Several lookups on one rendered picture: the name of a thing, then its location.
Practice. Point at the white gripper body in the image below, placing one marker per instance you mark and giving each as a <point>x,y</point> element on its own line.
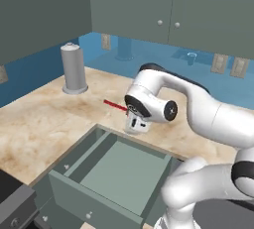
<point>133,130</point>

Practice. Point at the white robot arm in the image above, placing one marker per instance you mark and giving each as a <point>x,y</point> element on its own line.
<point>205,114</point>

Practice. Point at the red straw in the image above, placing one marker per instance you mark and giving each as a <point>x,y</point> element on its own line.
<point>112,104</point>

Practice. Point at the open grey-green drawer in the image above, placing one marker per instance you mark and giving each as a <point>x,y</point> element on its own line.
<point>119,176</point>

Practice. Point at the white drawer knob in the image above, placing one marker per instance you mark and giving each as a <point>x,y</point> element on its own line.
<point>88,215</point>
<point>66,166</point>

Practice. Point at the clear blue smoothie cup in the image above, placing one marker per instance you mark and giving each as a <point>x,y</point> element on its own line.
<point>125,49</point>

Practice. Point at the grey paper towel holder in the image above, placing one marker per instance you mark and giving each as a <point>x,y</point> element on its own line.
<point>73,69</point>

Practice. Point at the small clear glass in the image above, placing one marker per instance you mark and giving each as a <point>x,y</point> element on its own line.
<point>191,58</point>

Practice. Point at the white cupboard knob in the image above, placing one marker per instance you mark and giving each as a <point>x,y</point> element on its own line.
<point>160,22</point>
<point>177,24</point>
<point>44,218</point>

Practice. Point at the beige wall socket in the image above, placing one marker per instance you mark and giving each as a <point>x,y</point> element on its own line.
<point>105,41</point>
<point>239,67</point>
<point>219,63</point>

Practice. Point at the grey-green wall cupboard door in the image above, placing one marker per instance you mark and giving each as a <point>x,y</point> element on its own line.
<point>132,5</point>
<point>215,11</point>

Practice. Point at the grey-green wall cupboard run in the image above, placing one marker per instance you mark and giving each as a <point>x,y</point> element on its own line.
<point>39,11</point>

